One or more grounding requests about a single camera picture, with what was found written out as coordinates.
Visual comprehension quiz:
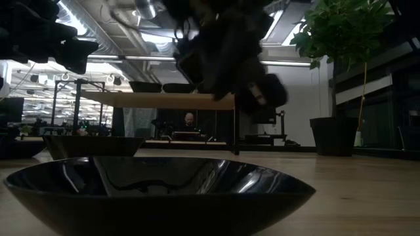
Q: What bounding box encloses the translucent plastic sheet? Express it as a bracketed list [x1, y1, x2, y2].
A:
[123, 108, 158, 138]

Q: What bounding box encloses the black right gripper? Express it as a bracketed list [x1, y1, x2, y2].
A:
[199, 39, 264, 113]

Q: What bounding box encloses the black background station frame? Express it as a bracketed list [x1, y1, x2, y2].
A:
[51, 78, 106, 136]

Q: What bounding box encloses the dark chair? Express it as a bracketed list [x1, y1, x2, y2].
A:
[398, 125, 420, 151]

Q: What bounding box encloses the wooden shelf with black frame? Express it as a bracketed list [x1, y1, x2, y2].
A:
[81, 81, 241, 155]

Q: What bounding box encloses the long ceiling light bar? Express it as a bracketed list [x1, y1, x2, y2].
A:
[87, 54, 312, 67]

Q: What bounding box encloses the large black monitor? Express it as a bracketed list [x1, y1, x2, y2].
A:
[0, 97, 25, 124]

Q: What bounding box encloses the wavy square black plate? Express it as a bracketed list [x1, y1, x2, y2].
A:
[129, 81, 163, 94]
[41, 135, 146, 161]

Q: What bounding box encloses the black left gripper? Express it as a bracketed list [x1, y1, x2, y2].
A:
[0, 0, 100, 75]

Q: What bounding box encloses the dark laptop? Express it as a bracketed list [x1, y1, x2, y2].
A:
[173, 130, 201, 142]

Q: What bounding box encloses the green leafy plant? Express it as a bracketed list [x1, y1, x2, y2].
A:
[289, 0, 393, 119]

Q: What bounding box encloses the small square black plate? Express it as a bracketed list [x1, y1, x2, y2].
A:
[173, 51, 205, 87]

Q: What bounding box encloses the dark background desk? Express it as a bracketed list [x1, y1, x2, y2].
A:
[239, 133, 288, 146]

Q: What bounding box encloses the black plant pot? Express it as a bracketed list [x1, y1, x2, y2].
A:
[309, 117, 359, 157]

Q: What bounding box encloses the seated person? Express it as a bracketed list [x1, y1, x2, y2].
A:
[170, 112, 209, 142]

